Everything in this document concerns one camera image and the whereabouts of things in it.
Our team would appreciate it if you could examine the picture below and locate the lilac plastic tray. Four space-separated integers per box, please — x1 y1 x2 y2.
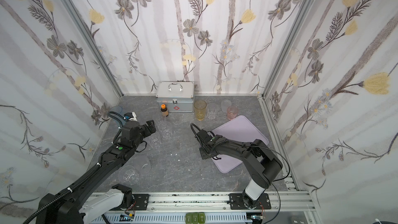
210 114 270 174

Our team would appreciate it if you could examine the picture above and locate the amber drinking glass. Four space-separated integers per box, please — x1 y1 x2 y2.
194 100 207 121

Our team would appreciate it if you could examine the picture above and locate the pink drinking glass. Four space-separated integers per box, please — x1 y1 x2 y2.
227 105 238 120

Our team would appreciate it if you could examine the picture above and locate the clear tumbler glass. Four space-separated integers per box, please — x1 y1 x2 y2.
158 121 173 139
147 132 162 149
153 114 166 125

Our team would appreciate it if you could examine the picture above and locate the blue plastic cup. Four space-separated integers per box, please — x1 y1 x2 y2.
108 106 124 121

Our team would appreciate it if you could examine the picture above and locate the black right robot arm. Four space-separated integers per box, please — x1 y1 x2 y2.
192 125 283 209

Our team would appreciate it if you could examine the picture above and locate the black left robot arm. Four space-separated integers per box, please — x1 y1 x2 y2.
24 120 156 224

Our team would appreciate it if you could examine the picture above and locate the brown bottle orange cap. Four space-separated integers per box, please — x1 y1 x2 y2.
161 104 169 117

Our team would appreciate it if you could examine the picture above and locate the small clear glass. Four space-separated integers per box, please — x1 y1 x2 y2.
207 103 219 119

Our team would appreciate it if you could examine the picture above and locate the clear glass front left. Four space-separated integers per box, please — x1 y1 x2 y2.
118 166 140 185

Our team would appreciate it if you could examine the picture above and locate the silver metal first-aid case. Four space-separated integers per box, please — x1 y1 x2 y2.
156 82 194 113

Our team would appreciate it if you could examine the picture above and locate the frosted clear glass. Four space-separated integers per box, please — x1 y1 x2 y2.
221 100 232 113

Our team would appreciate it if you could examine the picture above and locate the green terminal block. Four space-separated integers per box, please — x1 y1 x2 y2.
185 212 206 224

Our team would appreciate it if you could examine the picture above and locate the clear glass near rail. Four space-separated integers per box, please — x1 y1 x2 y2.
133 155 151 174

